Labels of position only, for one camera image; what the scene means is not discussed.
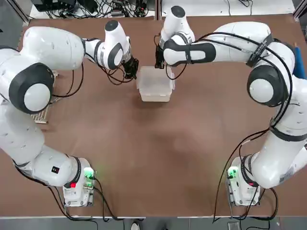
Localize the translucent white preservation box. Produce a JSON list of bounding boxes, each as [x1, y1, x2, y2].
[[138, 87, 174, 103]]

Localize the blue plastic object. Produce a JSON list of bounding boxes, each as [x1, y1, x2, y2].
[[293, 42, 307, 80]]

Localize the white desk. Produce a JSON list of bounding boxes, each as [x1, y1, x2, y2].
[[161, 0, 296, 17], [30, 0, 155, 19]]

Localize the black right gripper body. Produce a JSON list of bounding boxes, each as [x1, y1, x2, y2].
[[155, 45, 165, 63]]

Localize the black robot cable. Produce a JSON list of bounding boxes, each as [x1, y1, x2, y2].
[[153, 31, 300, 223], [51, 38, 139, 99], [242, 186, 279, 220], [47, 177, 146, 222]]

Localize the translucent white box lid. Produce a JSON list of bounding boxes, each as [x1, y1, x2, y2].
[[136, 66, 176, 96]]

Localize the aluminium frame post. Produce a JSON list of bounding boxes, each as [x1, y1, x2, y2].
[[154, 0, 164, 23]]

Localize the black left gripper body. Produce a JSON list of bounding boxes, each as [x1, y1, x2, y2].
[[122, 56, 140, 75]]

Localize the black desktop device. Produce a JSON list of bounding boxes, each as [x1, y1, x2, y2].
[[30, 0, 78, 12]]

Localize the tangled black desk cables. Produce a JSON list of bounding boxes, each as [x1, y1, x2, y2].
[[134, 0, 149, 16]]

